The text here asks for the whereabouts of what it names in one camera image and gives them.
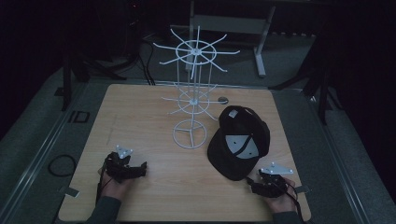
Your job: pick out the black tripod stand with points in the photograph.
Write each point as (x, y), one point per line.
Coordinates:
(323, 93)

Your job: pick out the person's left hand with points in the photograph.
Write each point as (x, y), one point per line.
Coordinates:
(115, 186)

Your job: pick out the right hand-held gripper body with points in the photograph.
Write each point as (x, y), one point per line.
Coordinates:
(275, 180)

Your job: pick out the black baseball cap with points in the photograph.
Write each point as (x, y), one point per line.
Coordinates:
(239, 143)

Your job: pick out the metal table bracket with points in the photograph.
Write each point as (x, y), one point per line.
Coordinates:
(71, 192)
(302, 189)

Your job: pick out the person's right hand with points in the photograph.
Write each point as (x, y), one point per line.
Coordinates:
(281, 203)

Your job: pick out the black rectangular floor frame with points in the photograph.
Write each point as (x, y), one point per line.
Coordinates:
(79, 116)

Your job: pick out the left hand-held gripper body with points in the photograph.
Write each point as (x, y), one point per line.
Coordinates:
(118, 163)

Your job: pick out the grey metal desk frame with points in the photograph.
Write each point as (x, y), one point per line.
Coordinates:
(230, 25)

